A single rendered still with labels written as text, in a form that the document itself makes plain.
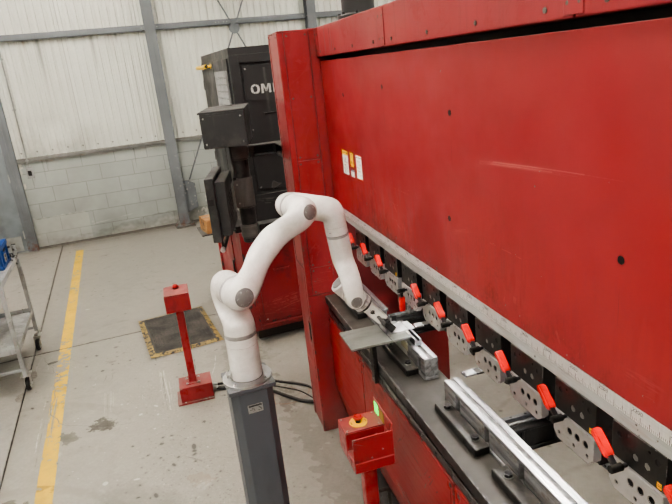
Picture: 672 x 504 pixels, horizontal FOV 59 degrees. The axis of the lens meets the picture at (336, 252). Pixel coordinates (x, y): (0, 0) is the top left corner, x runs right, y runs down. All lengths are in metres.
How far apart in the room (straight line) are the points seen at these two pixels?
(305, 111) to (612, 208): 2.13
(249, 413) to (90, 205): 7.29
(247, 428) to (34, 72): 7.48
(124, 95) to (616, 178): 8.38
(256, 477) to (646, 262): 1.75
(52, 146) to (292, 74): 6.50
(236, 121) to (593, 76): 2.26
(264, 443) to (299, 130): 1.58
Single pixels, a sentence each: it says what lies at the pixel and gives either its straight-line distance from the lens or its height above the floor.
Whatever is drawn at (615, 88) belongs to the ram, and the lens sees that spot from 1.26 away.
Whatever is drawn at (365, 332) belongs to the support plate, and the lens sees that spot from 2.61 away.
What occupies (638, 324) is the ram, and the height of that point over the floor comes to 1.58.
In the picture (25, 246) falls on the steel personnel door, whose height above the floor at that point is 0.09.
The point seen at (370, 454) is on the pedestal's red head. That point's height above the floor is 0.73.
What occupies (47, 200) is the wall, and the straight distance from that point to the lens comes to 9.40.
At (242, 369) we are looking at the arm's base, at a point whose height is 1.07.
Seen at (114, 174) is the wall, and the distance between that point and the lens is 9.31.
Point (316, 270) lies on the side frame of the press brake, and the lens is 3.33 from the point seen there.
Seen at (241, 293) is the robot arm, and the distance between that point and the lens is 2.13.
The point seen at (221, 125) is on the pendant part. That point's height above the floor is 1.87.
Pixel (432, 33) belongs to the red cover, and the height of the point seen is 2.18.
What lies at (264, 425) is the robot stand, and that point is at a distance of 2.40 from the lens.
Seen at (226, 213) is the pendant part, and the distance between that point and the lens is 3.34.
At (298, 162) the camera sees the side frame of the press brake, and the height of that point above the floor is 1.65.
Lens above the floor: 2.12
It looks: 18 degrees down
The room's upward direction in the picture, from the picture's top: 6 degrees counter-clockwise
